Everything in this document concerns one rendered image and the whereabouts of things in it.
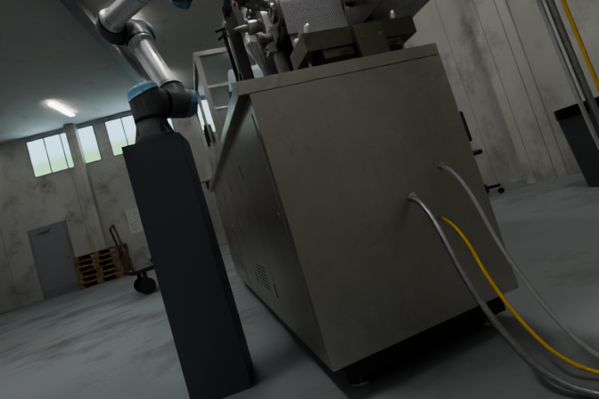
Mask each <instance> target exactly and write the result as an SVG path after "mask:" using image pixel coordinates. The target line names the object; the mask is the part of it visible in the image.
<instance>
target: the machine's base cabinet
mask: <svg viewBox="0 0 599 399"><path fill-rule="evenodd" d="M440 162H445V163H446V165H447V167H450V168H452V169H453V170H454V171H455V172H457V173H458V174H459V175H460V176H461V178H462V179H463V180H464V181H465V183H466V184H467V185H468V187H469V188H470V189H471V191H472V193H473V195H474V196H475V198H476V199H477V201H478V202H479V203H480V206H481V208H482V210H483V211H484V213H485V215H486V217H487V219H488V220H489V222H490V224H491V225H492V227H493V229H494V231H495V232H496V235H497V236H498V238H499V239H500V240H501V242H502V243H503V245H504V247H505V244H504V241H503V238H502V235H501V232H500V230H499V227H498V224H497V221H496V218H495V215H494V212H493V209H492V207H491V204H490V201H489V198H488V194H487V191H486V188H485V186H484V183H483V181H482V178H481V175H480V171H479V168H478V165H477V162H476V159H475V157H474V154H473V151H472V147H471V145H470V142H469V139H468V136H467V133H466V131H465V128H464V123H463V121H462V118H461V116H460V113H459V110H458V108H457V105H456V102H455V97H454V95H453V92H452V89H451V86H450V84H449V82H448V79H447V74H446V71H445V69H444V66H443V63H442V60H441V58H440V55H439V54H437V55H432V56H429V57H424V58H420V59H415V60H411V61H403V62H399V63H394V64H390V65H386V66H381V67H377V68H373V69H365V70H360V71H357V72H352V73H348V74H343V75H339V76H335V77H327V78H322V79H318V80H314V81H309V82H305V83H300V84H297V85H288V86H284V87H280V88H276V89H271V90H266V91H262V92H258V93H254V94H249V97H248V100H247V102H246V104H245V107H244V110H243V112H242V116H241V119H240V121H239V124H238V127H237V128H236V131H235V134H234V138H233V140H232V143H231V145H230V148H229V151H228V153H227V155H226V160H225V162H224V165H223V167H222V170H221V172H220V175H219V178H218V180H217V184H216V187H215V189H214V191H213V193H214V197H215V200H216V203H217V204H216V205H217V210H218V212H219V215H220V218H221V221H222V225H223V227H224V231H225V234H226V239H227V243H228V246H229V249H230V252H231V258H232V260H233V262H234V267H235V271H236V273H237V274H238V275H239V276H240V277H241V278H242V279H243V280H244V282H245V283H246V284H247V285H248V286H249V287H250V288H251V289H252V290H253V291H254V292H255V293H256V294H257V295H258V296H259V297H260V298H261V299H262V300H263V301H264V302H265V303H266V304H267V305H268V306H269V307H270V308H271V309H272V310H273V311H274V312H275V313H276V314H277V315H278V316H279V317H280V318H281V319H282V320H283V321H284V322H285V323H286V324H287V325H288V326H289V327H290V328H291V330H292V331H293V332H294V333H295V334H296V335H297V336H298V337H299V338H300V339H301V340H302V341H303V342H304V343H305V344H306V345H307V346H308V347H309V348H310V349H311V350H312V351H313V352H314V353H315V354H316V355H317V356H318V357H319V358H320V359H321V360H322V361H323V362H324V363H325V364H326V365H327V366H328V367H329V368H330V369H331V370H332V371H333V372H335V371H336V372H337V373H338V374H339V375H340V376H341V377H342V378H343V379H344V380H345V381H346V382H347V383H348V384H350V385H351V386H352V387H353V388H355V389H362V388H365V387H368V386H369V385H370V384H371V382H372V380H371V377H370V375H369V374H371V373H374V372H376V371H378V370H380V369H382V368H384V367H386V366H388V365H391V364H393V363H394V362H397V361H399V360H401V359H403V358H405V357H408V356H409V355H411V354H414V353H416V352H418V351H420V350H422V349H424V348H426V347H428V346H431V345H433V344H435V343H437V342H439V341H441V340H443V339H445V338H448V337H450V336H452V335H454V334H456V333H458V332H460V331H462V330H465V329H467V328H469V327H471V326H472V325H475V324H476V326H477V327H479V328H489V327H492V326H493V324H492V323H491V322H490V320H489V319H488V317H487V316H486V315H485V314H484V313H483V312H482V310H481V309H480V307H479V305H478V304H477V302H476V301H475V299H474V298H473V296H472V294H471V293H470V291H469V290H468V289H467V287H466V286H465V284H464V282H463V280H462V278H461V276H460V275H459V273H458V271H457V270H456V268H455V266H454V264H453V262H452V260H451V258H450V256H449V254H448V252H447V250H446V248H445V246H444V244H443V242H442V240H441V238H440V237H439V234H438V233H437V231H436V229H435V227H434V225H433V224H432V222H431V220H430V218H429V217H428V216H427V215H426V214H425V212H424V211H423V210H422V209H421V208H420V207H419V206H418V205H417V204H416V203H414V202H408V201H407V200H406V195H407V194H408V193H409V192H414V193H415V194H416V195H417V198H419V199H420V200H422V201H423V202H424V203H425V204H426V205H427V206H428V207H429V208H430V209H431V211H432V212H433V214H434V215H435V216H436V214H439V213H442V214H444V216H445V218H446V219H448V220H450V221H451V222H452V223H453V224H455V225H456V226H457V227H458V228H459V230H460V231H461V232H462V233H463V234H464V236H465V237H466V239H467V240H468V241H469V242H470V244H471V245H472V247H473V249H474V250H475V252H476V254H477V256H478V257H479V259H480V261H481V262H482V264H483V266H484V267H485V269H486V271H487V272H488V275H489V276H490V278H491V279H492V281H493V282H494V283H495V284H496V286H497V288H498V289H499V290H500V292H501V293H502V294H505V293H507V292H509V291H512V290H514V289H517V288H519V285H518V282H517V280H516V277H515V274H514V271H513V268H512V266H511V265H510V263H509V262H508V260H507V259H506V257H505V255H504V254H503V252H502V251H501V249H500V247H498V245H497V243H496V241H495V240H494V238H493V236H492V235H491V233H490V231H489V229H488V227H487V226H486V224H485V222H484V221H483V219H482V217H481V215H480V213H479V211H478V209H477V208H476V206H475V204H474V203H473V201H472V199H471V197H470V196H469V194H468V192H467V191H466V190H465V188H464V187H463V186H462V185H461V183H460V182H459V181H458V180H457V179H456V178H455V177H454V176H453V175H452V174H451V173H450V172H449V171H447V170H446V169H443V170H439V169H438V167H437V165H438V163H440ZM439 223H440V224H441V226H442V228H443V230H444V232H445V233H446V235H447V237H448V239H449V241H450V243H451V245H452V247H453V249H454V251H455V253H456V255H457V257H458V258H459V260H460V262H461V264H462V266H463V268H464V270H465V271H466V273H467V274H468V276H469V278H470V279H471V281H472V283H473V285H474V286H475V288H476V289H477V290H478V292H479V293H480V295H481V296H482V298H483V299H484V301H485V302H486V304H487V305H488V307H489V308H490V310H491V311H492V312H493V314H494V315H496V314H499V313H501V312H503V311H504V310H506V309H505V304H504V302H503V301H502V299H501V298H500V297H499V295H498V294H497V293H496V292H495V290H494V289H493V287H492V286H491V284H490V283H489V281H488V279H487V278H486V276H485V274H484V273H483V271H482V270H481V269H480V266H479V265H478V263H477V261H476V259H475V258H474V256H473V254H472V252H471V251H470V249H469V248H468V246H467V245H466V243H465V241H464V240H463V238H462V237H461V236H460V234H459V233H458V232H457V231H456V230H455V229H454V227H453V226H451V225H450V224H449V223H447V222H446V221H444V220H441V221H439Z"/></svg>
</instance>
